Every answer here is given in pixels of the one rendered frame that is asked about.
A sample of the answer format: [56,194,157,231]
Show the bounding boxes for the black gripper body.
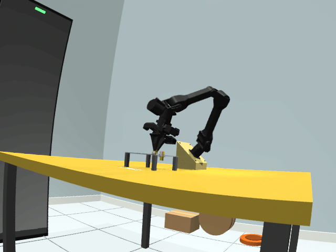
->
[143,118,176,144]

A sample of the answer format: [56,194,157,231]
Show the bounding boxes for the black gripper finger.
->
[150,133,163,151]
[156,139,169,152]

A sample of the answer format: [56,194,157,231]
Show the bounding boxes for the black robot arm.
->
[146,86,230,159]

